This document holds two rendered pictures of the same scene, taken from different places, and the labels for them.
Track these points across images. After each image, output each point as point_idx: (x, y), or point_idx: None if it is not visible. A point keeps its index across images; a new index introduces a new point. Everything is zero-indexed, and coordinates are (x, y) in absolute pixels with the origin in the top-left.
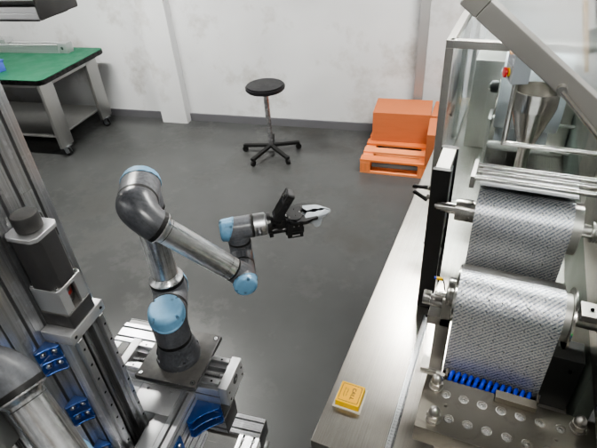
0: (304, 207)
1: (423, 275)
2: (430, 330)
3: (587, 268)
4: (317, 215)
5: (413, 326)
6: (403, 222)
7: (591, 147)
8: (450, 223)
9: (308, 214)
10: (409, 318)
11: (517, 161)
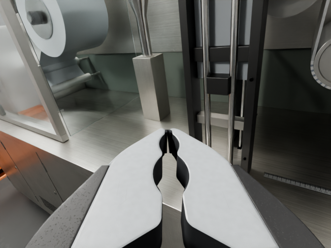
0: (112, 233)
1: (251, 132)
2: (291, 175)
3: (268, 43)
4: (229, 162)
5: (291, 190)
6: (86, 167)
7: (148, 20)
8: (115, 135)
9: (222, 212)
10: (275, 191)
11: (144, 26)
